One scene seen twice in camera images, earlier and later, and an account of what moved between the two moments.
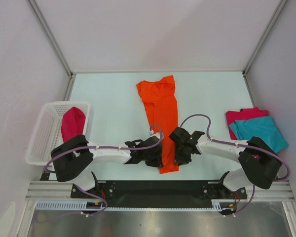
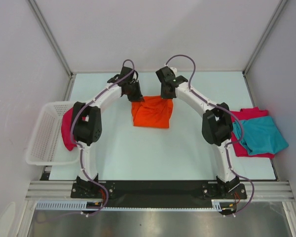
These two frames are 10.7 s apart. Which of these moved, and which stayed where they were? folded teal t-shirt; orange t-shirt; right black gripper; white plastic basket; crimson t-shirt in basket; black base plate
Moved: orange t-shirt; right black gripper
Stayed: folded teal t-shirt; black base plate; crimson t-shirt in basket; white plastic basket
